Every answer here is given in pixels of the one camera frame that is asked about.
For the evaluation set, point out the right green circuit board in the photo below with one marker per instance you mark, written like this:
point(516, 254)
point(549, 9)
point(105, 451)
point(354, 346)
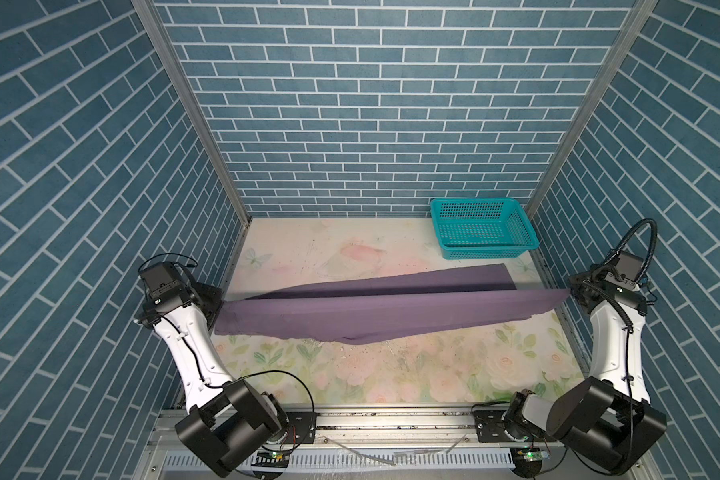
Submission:
point(527, 462)

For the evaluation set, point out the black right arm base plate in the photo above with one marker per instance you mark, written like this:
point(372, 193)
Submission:
point(489, 424)

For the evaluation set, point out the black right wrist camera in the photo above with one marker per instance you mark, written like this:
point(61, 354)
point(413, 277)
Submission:
point(624, 270)

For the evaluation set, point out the white slotted cable duct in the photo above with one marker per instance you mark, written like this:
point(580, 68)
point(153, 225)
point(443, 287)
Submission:
point(371, 460)

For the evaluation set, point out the left green circuit board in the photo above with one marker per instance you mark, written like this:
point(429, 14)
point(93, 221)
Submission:
point(271, 459)

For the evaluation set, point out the aluminium left rear corner post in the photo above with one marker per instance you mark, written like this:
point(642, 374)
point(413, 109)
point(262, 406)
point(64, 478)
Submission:
point(158, 35)

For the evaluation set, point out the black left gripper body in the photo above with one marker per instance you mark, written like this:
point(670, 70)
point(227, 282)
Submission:
point(205, 296)

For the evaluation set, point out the purple trousers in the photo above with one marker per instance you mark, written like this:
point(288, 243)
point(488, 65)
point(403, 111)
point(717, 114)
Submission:
point(358, 312)

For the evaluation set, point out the aluminium front mounting rail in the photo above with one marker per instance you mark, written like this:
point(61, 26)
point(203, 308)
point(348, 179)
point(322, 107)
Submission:
point(427, 428)

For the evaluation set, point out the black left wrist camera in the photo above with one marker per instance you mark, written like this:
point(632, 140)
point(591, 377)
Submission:
point(160, 278)

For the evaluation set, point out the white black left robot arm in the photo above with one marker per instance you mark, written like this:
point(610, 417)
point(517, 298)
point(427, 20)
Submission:
point(227, 420)

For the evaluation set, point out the aluminium right rear corner post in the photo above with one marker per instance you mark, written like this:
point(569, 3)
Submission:
point(628, 33)

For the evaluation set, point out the aluminium corner post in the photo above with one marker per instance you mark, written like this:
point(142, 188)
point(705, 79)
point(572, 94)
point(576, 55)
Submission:
point(628, 33)
point(158, 35)

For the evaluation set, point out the teal plastic mesh basket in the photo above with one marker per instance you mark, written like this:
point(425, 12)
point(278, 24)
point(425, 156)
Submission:
point(482, 228)

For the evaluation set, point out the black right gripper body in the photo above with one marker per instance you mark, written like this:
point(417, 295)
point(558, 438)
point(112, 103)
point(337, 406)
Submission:
point(581, 281)

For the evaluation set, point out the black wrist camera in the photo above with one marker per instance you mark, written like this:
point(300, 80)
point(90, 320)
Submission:
point(160, 278)
point(624, 270)

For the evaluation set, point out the green circuit board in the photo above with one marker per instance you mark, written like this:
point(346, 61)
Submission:
point(527, 462)
point(271, 459)

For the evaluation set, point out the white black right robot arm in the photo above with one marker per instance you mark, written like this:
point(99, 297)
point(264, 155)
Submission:
point(608, 417)

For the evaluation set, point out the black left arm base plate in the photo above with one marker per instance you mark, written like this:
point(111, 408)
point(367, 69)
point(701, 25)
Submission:
point(298, 428)

